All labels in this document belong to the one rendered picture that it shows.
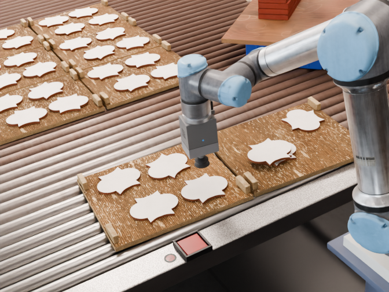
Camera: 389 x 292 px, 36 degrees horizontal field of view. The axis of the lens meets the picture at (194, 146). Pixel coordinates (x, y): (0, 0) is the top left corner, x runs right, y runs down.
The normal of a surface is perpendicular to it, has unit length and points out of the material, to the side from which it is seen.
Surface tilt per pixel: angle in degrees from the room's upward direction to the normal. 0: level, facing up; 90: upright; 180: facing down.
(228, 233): 0
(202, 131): 90
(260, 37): 0
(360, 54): 83
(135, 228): 0
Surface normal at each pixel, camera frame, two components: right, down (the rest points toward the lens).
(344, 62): -0.65, 0.36
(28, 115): -0.09, -0.83
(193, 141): 0.34, 0.49
